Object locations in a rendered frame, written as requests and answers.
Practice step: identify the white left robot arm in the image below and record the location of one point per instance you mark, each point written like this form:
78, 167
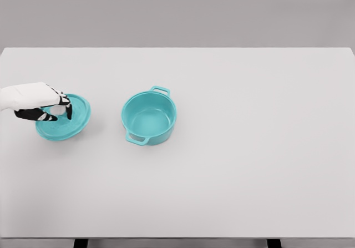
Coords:
6, 98

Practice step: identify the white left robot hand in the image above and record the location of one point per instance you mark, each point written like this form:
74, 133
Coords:
36, 96

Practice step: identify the teal pot lid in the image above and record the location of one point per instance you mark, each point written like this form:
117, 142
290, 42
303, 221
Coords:
72, 126

